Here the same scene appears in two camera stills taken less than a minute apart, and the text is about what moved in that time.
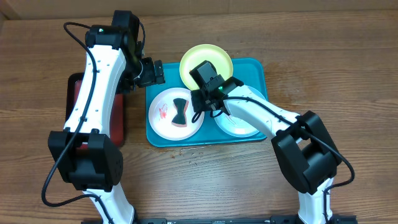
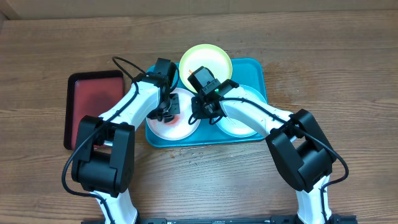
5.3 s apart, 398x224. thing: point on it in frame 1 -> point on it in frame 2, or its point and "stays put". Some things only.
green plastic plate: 197,55 stays put
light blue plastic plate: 236,127 stays put
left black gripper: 149,77 -> 173,109
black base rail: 336,220 stays put
